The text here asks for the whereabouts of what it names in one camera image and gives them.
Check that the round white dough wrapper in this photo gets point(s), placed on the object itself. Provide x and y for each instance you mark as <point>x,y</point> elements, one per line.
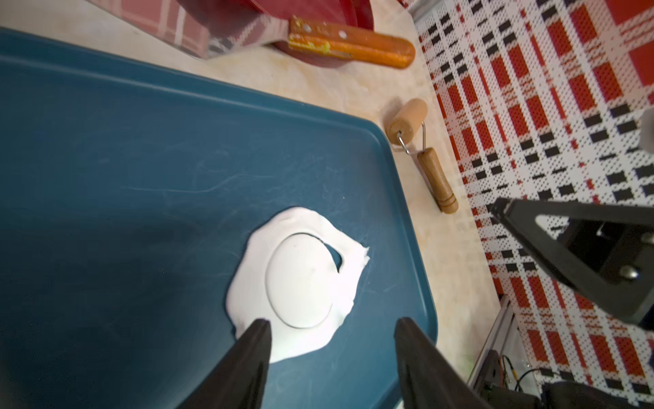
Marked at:
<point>300,281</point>

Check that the wooden rolling pin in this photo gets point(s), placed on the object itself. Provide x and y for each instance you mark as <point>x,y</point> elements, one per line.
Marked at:
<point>407,130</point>

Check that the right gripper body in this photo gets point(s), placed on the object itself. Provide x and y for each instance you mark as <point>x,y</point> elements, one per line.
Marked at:
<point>618,253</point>

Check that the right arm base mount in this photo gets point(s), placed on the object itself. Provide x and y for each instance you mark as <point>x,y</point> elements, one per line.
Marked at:
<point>511,393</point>

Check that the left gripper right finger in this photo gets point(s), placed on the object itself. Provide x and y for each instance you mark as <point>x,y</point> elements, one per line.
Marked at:
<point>426,378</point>

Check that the white dough lump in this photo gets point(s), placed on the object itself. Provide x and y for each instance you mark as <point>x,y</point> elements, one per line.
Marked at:
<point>247,298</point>

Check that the red round plate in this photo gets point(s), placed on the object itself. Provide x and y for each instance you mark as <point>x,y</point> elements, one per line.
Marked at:
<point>354,13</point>

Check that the knife with wooden handle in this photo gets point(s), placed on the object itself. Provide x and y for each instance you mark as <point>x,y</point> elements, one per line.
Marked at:
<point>211,29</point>

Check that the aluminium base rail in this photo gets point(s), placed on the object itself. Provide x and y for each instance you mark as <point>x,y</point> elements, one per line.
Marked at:
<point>503,361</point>

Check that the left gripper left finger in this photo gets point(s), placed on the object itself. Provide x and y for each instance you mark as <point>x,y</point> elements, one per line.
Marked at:
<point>239,379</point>

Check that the teal plastic tray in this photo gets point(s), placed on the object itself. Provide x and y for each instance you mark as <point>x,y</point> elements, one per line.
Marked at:
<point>128,194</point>

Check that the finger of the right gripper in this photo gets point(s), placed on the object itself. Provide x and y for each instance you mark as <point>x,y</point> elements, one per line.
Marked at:
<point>537,225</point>

